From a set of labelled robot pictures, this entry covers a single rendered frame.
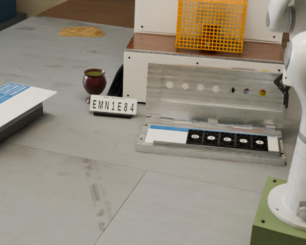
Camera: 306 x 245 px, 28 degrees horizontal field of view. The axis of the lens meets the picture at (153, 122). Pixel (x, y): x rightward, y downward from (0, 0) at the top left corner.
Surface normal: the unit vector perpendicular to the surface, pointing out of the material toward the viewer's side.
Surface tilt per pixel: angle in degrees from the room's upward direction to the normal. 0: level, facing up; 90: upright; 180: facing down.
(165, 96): 83
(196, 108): 83
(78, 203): 0
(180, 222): 0
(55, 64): 0
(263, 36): 90
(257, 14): 90
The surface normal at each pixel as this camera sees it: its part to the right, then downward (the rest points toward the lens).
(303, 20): -0.04, 0.22
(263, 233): -0.31, 0.38
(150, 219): 0.04, -0.91
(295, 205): -0.70, 0.26
